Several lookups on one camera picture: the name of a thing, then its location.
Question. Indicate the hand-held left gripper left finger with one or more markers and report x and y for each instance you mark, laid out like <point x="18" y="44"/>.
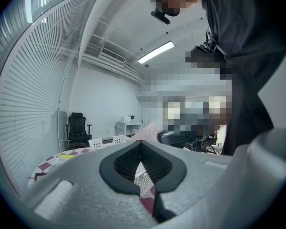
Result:
<point x="85" y="194"/>

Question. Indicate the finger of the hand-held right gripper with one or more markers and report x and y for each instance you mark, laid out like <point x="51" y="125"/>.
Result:
<point x="163" y="137"/>

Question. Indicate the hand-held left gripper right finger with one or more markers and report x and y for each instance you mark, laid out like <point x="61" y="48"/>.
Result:
<point x="193" y="175"/>

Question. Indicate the white plastic basket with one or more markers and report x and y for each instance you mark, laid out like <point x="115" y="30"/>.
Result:
<point x="96" y="144"/>

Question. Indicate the small white box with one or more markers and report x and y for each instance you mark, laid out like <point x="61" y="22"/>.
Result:
<point x="125" y="119"/>

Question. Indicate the small green potted plant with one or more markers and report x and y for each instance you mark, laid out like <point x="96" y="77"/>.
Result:
<point x="132" y="117"/>

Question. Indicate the small white table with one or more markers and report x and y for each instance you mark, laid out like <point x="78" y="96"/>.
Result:
<point x="128" y="123"/>

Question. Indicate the yellow book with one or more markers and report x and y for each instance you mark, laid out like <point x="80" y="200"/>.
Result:
<point x="64" y="157"/>

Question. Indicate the round checkered table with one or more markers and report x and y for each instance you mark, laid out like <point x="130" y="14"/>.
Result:
<point x="47" y="166"/>

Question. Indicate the long ceiling light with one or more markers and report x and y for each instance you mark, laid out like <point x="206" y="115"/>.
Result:
<point x="156" y="52"/>

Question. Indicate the black chest-mounted screen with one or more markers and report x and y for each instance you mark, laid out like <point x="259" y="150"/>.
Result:
<point x="200" y="49"/>

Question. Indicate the white air conditioner vent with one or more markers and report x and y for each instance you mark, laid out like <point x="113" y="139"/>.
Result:
<point x="112" y="55"/>

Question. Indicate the white slatted blinds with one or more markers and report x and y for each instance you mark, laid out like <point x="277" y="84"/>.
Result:
<point x="26" y="92"/>

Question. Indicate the person's black shirt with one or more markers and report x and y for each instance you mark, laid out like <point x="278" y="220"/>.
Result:
<point x="240" y="20"/>

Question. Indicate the black head camera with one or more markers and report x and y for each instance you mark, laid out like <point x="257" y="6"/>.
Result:
<point x="160" y="16"/>

